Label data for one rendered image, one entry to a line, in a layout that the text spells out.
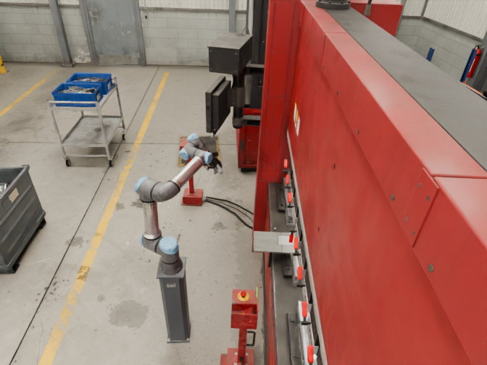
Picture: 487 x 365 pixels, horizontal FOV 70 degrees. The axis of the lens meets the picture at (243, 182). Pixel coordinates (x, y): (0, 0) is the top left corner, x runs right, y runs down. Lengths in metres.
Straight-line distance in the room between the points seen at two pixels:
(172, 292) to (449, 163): 2.11
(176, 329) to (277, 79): 2.01
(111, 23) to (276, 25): 6.92
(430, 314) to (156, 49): 8.75
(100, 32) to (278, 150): 7.01
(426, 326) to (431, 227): 0.17
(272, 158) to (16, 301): 2.49
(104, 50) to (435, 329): 9.08
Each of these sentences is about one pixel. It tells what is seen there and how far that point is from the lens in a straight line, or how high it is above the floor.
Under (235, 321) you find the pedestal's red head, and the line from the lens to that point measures 2.22.
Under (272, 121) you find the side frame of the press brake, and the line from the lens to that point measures 2.74.
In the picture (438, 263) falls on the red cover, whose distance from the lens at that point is 0.62.
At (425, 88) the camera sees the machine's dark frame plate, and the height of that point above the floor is 2.30.
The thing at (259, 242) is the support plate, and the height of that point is 1.00.
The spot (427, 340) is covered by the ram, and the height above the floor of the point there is 2.06.
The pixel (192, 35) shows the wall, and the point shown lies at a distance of 8.91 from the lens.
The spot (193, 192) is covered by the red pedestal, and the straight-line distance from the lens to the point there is 4.12.
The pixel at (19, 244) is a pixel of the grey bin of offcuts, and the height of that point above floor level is 0.17.
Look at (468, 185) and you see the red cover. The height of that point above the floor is 2.30.
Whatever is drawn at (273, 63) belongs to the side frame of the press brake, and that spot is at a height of 1.90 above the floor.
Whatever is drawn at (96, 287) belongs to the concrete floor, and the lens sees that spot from 3.50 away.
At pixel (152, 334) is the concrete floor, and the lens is 3.10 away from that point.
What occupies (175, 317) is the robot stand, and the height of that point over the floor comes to 0.32.
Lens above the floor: 2.60
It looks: 35 degrees down
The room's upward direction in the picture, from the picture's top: 3 degrees clockwise
